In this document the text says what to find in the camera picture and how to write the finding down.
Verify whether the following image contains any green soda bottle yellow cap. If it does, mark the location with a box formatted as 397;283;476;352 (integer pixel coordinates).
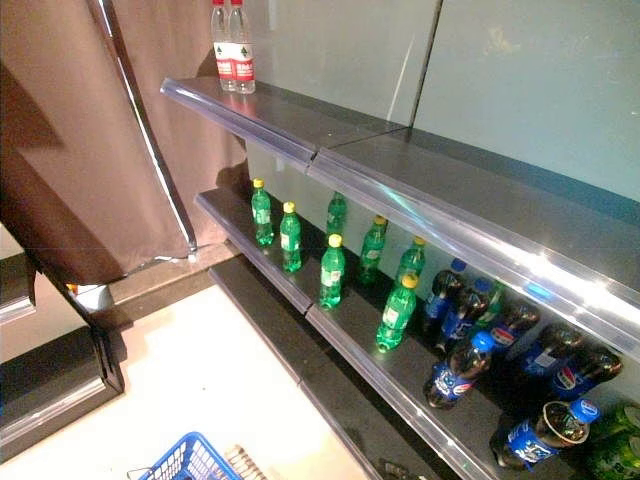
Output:
319;233;347;309
375;272;420;354
357;214;390;287
394;235;428;287
279;201;304;274
250;178;276;248

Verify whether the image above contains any blue plastic shopping basket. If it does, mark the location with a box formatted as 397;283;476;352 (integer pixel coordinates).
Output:
136;431;247;480

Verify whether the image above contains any dark display shelf unit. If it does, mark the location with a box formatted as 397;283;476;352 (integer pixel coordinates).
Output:
0;252;126;464

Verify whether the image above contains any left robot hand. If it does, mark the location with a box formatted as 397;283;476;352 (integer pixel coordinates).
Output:
223;443;269;480

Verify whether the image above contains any cola bottle blue label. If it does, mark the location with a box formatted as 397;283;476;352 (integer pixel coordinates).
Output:
422;330;498;411
490;298;542;362
517;322;585;382
548;346;625;402
422;258;469;346
489;397;602;472
433;277;494;357

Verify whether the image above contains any clear water bottle red label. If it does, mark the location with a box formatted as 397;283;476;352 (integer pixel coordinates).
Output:
227;0;257;96
210;0;237;94

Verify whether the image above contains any brown fabric curtain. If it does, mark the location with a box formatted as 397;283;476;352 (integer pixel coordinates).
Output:
0;0;251;287

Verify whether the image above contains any dark shelf base board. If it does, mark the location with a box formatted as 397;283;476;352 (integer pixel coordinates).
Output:
208;254;451;480

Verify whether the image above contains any dark metal shelf board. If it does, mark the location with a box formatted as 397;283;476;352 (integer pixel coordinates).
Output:
194;185;596;480
159;75;640;351

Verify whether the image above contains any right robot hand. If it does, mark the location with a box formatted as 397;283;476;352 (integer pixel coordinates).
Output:
378;458;419;479

